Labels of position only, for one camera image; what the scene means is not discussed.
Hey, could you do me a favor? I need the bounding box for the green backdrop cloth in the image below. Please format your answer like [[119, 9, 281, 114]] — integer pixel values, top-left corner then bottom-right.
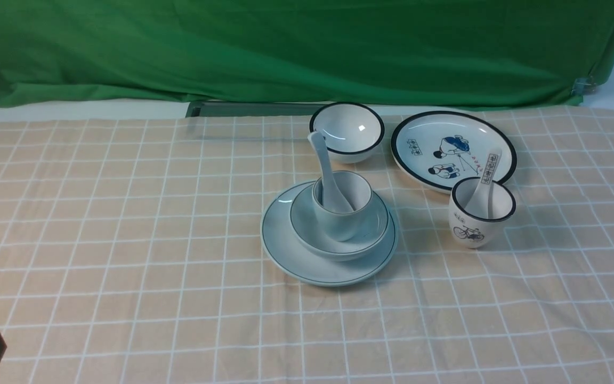
[[0, 1, 614, 109]]

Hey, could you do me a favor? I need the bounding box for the white spoon with characters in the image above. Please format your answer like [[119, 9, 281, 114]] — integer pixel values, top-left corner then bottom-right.
[[465, 147, 502, 219]]

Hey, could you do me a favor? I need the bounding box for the beige checkered tablecloth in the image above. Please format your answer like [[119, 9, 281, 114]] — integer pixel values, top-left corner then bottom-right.
[[0, 107, 614, 383]]

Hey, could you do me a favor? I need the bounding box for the dark metal rail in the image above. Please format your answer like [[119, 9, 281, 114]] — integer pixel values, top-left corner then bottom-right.
[[185, 100, 325, 118]]

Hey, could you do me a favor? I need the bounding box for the metal clamp on backdrop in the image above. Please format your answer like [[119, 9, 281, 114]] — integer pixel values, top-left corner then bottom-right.
[[571, 76, 597, 97]]

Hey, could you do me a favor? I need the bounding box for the pale blue cup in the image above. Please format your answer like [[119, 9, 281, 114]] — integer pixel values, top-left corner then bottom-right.
[[311, 170, 377, 241]]

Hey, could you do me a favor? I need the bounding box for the white bowl black rim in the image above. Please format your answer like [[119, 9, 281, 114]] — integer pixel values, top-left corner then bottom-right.
[[309, 102, 385, 164]]

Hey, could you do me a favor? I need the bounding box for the pale blue bowl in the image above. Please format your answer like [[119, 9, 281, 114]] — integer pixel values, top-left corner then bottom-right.
[[289, 184, 389, 262]]

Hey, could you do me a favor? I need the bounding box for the plain pale blue spoon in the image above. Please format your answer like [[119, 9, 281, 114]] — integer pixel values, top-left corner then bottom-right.
[[308, 131, 353, 214]]

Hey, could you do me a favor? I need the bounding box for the pale blue flat plate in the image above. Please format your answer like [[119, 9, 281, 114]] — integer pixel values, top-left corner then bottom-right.
[[260, 181, 400, 287]]

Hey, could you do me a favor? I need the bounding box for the white cup bicycle print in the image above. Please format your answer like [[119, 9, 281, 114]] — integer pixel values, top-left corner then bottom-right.
[[448, 177, 517, 249]]

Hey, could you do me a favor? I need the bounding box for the illustrated plate black rim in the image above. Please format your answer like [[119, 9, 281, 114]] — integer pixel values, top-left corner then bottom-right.
[[390, 111, 518, 194]]

